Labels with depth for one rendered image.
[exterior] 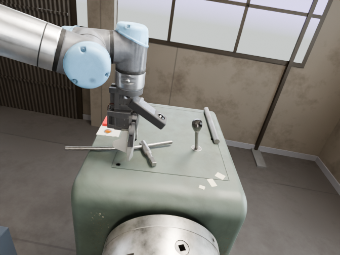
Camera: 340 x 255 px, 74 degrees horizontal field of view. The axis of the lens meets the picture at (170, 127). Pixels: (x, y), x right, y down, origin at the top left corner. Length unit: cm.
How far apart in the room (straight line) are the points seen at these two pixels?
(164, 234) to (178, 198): 11
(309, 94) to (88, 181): 296
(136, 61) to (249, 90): 256
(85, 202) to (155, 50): 242
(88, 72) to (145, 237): 37
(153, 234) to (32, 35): 45
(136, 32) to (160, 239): 46
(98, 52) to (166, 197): 40
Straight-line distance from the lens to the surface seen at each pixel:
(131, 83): 58
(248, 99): 308
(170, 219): 59
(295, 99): 325
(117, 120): 63
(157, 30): 283
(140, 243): 56
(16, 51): 43
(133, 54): 55
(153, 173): 66
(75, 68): 41
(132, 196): 62
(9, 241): 83
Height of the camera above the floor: 169
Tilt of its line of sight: 29 degrees down
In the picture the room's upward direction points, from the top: 9 degrees clockwise
